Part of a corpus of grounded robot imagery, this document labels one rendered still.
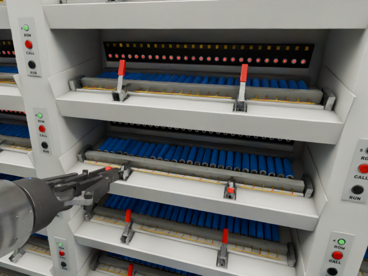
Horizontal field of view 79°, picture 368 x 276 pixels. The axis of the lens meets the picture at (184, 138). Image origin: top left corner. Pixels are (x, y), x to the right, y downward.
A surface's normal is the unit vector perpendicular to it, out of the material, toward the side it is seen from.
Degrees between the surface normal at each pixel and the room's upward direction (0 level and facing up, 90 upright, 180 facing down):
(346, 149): 90
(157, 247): 16
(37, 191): 46
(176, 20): 106
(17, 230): 90
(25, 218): 90
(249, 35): 90
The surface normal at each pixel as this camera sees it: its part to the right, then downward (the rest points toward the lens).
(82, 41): 0.97, 0.11
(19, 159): -0.03, -0.84
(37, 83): -0.25, 0.28
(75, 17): -0.25, 0.53
